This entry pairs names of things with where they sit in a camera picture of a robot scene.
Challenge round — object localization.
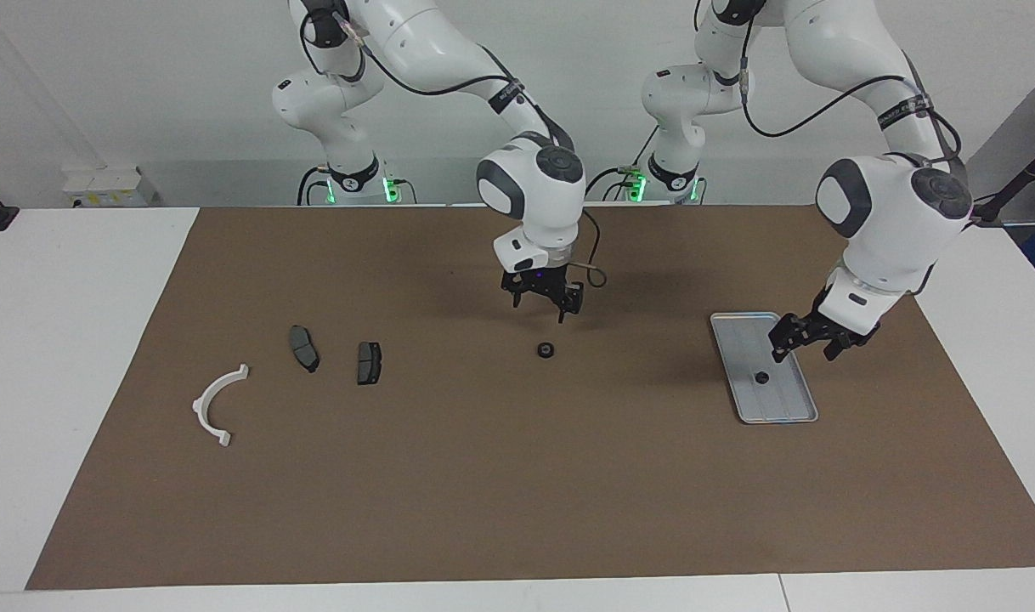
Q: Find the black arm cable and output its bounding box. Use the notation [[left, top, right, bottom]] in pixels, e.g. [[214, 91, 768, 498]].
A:
[[694, 0, 964, 167], [299, 8, 608, 288]]

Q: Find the black stand pole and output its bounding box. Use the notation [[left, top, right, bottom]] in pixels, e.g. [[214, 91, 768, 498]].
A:
[[964, 134, 1035, 229]]

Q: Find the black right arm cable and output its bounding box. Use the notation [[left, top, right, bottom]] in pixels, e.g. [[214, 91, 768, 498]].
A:
[[299, 8, 608, 288]]

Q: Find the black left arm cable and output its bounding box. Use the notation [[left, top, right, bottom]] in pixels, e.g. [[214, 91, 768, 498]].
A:
[[694, 0, 964, 167]]

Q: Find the brown table mat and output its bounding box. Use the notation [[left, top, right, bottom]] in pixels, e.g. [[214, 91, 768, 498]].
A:
[[26, 204, 1035, 590]]

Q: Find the long grey brake pad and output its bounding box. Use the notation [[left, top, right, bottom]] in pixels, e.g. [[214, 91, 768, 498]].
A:
[[289, 325, 320, 373]]

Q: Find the white curved plastic bracket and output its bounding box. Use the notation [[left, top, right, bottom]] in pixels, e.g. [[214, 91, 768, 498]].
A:
[[192, 364, 250, 447]]

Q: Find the silver metal tray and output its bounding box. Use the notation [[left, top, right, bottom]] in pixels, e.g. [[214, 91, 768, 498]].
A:
[[710, 312, 820, 424]]

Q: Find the white power strip box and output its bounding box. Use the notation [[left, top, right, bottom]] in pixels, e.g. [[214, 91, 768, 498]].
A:
[[63, 166, 160, 208]]

